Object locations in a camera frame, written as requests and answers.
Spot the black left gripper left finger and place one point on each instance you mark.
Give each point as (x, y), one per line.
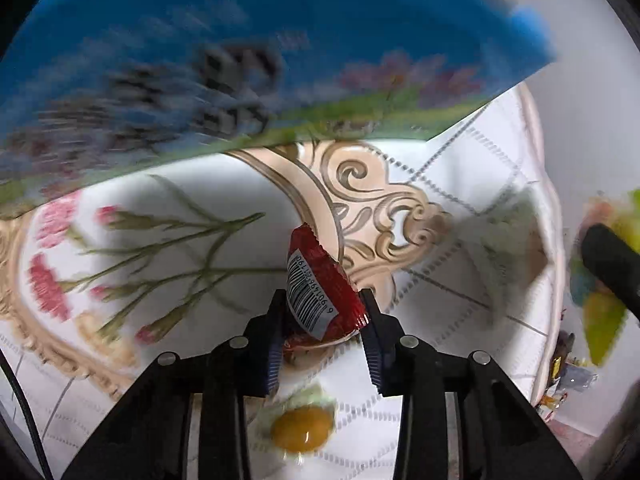
(146, 434)

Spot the milk carton cardboard box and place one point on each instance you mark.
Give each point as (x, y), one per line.
(92, 89)

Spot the green salad snack packet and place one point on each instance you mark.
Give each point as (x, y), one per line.
(603, 315)

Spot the white quilted floral mat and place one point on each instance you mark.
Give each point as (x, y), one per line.
(456, 236)

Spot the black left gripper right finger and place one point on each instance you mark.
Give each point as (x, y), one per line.
(500, 434)

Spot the small red barcode packet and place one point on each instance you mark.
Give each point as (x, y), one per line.
(324, 304)

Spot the egg yolk snack packet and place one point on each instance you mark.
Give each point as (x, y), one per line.
(297, 426)

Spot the round cracker packet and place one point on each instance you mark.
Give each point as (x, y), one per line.
(307, 356)

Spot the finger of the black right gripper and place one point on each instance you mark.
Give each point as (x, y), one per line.
(614, 263)

